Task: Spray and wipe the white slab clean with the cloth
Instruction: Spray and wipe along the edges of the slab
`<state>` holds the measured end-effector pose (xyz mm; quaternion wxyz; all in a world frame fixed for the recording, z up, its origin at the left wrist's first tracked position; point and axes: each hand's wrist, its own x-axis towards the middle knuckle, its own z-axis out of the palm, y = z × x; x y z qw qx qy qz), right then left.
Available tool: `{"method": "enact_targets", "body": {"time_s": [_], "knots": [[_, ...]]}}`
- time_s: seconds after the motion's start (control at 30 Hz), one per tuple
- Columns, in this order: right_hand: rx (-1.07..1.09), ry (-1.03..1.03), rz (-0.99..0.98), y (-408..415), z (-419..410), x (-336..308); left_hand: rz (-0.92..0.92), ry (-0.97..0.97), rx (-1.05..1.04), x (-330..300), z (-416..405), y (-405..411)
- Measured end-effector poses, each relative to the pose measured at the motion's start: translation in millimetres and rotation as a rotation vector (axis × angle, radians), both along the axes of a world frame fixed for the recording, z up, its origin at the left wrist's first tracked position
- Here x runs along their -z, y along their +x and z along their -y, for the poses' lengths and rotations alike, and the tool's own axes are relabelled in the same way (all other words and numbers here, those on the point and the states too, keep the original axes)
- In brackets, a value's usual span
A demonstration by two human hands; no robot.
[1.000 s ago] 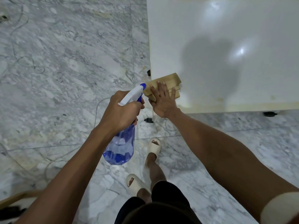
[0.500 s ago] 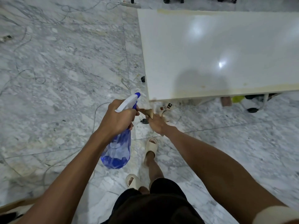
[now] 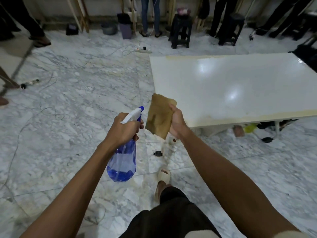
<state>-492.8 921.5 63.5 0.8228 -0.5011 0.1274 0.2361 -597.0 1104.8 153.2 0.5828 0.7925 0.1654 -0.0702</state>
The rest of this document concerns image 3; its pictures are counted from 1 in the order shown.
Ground person's right leg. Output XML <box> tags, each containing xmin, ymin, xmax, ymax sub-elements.
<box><xmin>155</xmin><ymin>180</ymin><xmax>173</xmax><ymax>202</ymax></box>

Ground small black box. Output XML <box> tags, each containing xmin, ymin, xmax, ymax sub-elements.
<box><xmin>65</xmin><ymin>23</ymin><xmax>79</xmax><ymax>36</ymax></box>

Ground black hanging bag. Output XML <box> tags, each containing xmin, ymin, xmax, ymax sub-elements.
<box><xmin>198</xmin><ymin>0</ymin><xmax>210</xmax><ymax>20</ymax></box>

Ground black plastic stool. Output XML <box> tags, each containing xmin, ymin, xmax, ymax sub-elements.
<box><xmin>169</xmin><ymin>13</ymin><xmax>193</xmax><ymax>49</ymax></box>
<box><xmin>218</xmin><ymin>13</ymin><xmax>246</xmax><ymax>47</ymax></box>
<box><xmin>292</xmin><ymin>12</ymin><xmax>317</xmax><ymax>41</ymax></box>

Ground yellow plastic bag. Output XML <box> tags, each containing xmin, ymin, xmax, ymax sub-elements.
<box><xmin>244</xmin><ymin>123</ymin><xmax>258</xmax><ymax>134</ymax></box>

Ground person's white shirt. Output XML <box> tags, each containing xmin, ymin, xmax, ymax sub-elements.
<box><xmin>190</xmin><ymin>229</ymin><xmax>310</xmax><ymax>238</ymax></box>

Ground white power strip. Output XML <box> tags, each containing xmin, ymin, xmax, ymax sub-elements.
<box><xmin>134</xmin><ymin>46</ymin><xmax>153</xmax><ymax>54</ymax></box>
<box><xmin>20</xmin><ymin>78</ymin><xmax>41</xmax><ymax>90</ymax></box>

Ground person's left hand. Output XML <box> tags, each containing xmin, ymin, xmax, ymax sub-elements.
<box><xmin>104</xmin><ymin>112</ymin><xmax>145</xmax><ymax>150</ymax></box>

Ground grey round basin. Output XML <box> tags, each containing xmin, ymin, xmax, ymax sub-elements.
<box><xmin>101</xmin><ymin>21</ymin><xmax>118</xmax><ymax>36</ymax></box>

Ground person's black shorts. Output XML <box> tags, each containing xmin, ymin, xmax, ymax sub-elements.
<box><xmin>119</xmin><ymin>187</ymin><xmax>222</xmax><ymax>238</ymax></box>

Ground beige slipper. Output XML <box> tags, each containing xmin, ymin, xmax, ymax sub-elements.
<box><xmin>157</xmin><ymin>169</ymin><xmax>171</xmax><ymax>185</ymax></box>

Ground person's right forearm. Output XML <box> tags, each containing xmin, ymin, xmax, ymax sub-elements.
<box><xmin>179</xmin><ymin>127</ymin><xmax>301</xmax><ymax>238</ymax></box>

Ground white glossy table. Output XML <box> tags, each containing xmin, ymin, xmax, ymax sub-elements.
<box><xmin>149</xmin><ymin>53</ymin><xmax>317</xmax><ymax>129</ymax></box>

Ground purple trash bin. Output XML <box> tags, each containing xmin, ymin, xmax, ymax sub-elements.
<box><xmin>117</xmin><ymin>13</ymin><xmax>132</xmax><ymax>40</ymax></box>

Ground person's right hand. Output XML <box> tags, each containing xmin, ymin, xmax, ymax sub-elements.
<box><xmin>169</xmin><ymin>103</ymin><xmax>190</xmax><ymax>140</ymax></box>

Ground blue spray bottle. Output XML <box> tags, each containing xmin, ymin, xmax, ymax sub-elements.
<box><xmin>106</xmin><ymin>106</ymin><xmax>145</xmax><ymax>183</ymax></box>

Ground brown cleaning cloth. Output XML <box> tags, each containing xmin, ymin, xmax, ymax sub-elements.
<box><xmin>145</xmin><ymin>93</ymin><xmax>178</xmax><ymax>140</ymax></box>

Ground person's left forearm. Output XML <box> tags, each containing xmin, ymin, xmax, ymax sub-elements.
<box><xmin>19</xmin><ymin>140</ymin><xmax>112</xmax><ymax>238</ymax></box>

